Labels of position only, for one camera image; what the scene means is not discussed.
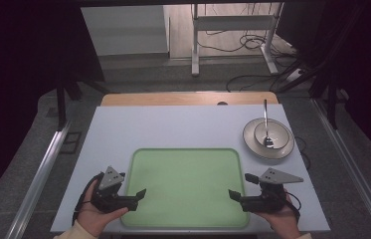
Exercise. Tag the metal spoon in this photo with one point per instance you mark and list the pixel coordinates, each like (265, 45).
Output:
(266, 122)

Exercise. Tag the person's right hand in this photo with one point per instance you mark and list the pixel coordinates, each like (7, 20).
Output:
(284, 222)

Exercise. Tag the black curtain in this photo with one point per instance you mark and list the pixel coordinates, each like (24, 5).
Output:
(368, 66)
(24, 83)

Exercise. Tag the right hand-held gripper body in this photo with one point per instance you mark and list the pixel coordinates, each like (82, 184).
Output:
(267, 199)

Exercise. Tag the aluminium rail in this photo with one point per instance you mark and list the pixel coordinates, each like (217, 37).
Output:
(352, 159)
(37, 181)

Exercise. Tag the white cabinet panel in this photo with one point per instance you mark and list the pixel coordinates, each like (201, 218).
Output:
(123, 30)

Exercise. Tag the white table board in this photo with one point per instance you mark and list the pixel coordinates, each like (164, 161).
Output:
(173, 127)

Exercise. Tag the person's left hand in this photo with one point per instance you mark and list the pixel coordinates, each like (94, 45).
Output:
(92, 219)

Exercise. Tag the green tray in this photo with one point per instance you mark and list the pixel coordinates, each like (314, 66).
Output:
(186, 186)

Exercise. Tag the white plate with dark rim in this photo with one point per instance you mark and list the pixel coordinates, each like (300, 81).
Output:
(249, 141)

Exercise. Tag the white power strip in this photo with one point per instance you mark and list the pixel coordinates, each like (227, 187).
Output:
(295, 74)

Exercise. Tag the white bowl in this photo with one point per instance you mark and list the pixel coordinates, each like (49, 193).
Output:
(280, 132)

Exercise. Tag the white desk frame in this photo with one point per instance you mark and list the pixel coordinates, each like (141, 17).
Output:
(232, 23)

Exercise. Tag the wooden table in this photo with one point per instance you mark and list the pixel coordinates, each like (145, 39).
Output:
(173, 99)

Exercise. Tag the black floor bracket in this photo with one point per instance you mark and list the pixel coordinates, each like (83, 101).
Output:
(70, 142)

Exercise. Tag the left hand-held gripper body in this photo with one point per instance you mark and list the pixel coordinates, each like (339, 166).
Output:
(110, 179)

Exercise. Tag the black metal stand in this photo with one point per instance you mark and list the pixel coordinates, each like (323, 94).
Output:
(62, 99)

